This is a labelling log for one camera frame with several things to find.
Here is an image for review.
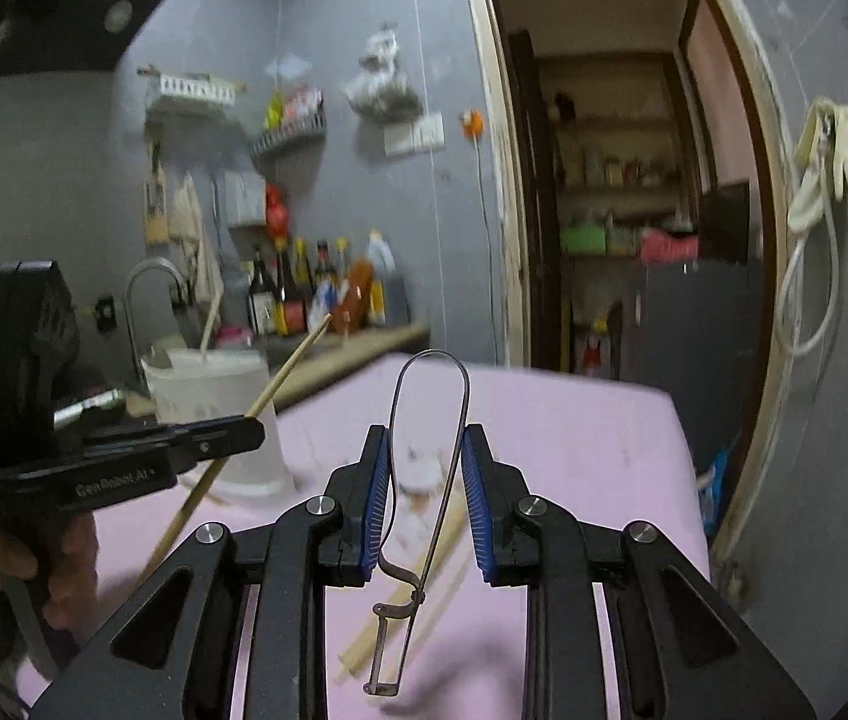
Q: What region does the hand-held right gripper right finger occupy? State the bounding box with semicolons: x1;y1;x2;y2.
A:
460;424;819;720

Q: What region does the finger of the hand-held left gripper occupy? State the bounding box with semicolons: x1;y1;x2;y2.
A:
55;414;266;467

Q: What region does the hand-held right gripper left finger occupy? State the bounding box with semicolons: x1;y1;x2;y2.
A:
28;424;395;720

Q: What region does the white plastic utensil holder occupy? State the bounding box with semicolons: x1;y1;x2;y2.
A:
140;347;297;500

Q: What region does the metal wire-handle peeler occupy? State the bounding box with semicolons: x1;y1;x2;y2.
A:
362;349;474;697

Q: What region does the person's left hand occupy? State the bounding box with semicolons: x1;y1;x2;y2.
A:
0;514;100;620

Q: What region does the pink floral tablecloth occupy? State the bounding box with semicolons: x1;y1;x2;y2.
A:
15;349;714;720

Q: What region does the dark pump bottle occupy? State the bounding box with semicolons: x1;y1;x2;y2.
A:
245;243;279;336

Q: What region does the dark sauce bottle yellow label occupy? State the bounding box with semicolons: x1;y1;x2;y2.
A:
273;238;302;338

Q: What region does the blue white plastic bag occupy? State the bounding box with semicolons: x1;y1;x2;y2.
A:
311;277;343;332

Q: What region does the metal faucet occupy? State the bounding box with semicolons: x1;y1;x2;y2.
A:
122;256;193;392

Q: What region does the dark sauce bottle yellow cap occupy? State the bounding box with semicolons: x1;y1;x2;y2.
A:
293;238;317;295

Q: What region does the orange food bag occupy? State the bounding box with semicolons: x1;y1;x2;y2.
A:
337;258;381;332

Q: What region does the hanging beige towel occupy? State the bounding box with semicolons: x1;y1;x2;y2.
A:
168;172;227;302

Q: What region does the wooden cutting board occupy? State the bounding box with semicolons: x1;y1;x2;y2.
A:
142;145;171;245

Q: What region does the large oil jug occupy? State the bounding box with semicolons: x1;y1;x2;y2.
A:
363;230;411;328

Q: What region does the red plastic bag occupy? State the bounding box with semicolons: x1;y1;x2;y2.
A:
264;185;292;238

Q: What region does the green basin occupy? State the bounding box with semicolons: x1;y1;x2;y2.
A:
560;223;609;257

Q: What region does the pink cloth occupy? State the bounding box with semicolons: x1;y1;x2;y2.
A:
637;232;699;266

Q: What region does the red snack packet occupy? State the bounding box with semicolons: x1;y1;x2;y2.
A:
285;85;323;125

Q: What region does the wooden storage shelf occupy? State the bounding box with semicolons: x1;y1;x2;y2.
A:
544;52;702;263

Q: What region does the hanging clear plastic bag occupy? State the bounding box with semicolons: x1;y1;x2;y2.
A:
342;28;426;122

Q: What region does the black monitor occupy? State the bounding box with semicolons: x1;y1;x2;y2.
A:
697;181;752;266

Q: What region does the white wall box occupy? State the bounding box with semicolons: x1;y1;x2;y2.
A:
222;168;270;228

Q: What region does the thin white cable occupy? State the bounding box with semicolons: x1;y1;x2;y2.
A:
467;135;506;362

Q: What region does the grey wall shelf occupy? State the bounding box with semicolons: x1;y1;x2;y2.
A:
249;116;328;160

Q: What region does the white wall basket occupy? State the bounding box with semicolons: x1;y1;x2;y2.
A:
139;66;240;111

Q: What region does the white wall switch panel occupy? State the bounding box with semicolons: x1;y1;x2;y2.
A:
382;112;447;159

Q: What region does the wooden door frame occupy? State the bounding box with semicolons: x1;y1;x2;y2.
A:
460;0;794;565

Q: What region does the white hose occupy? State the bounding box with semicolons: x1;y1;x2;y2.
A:
775;97;846;358

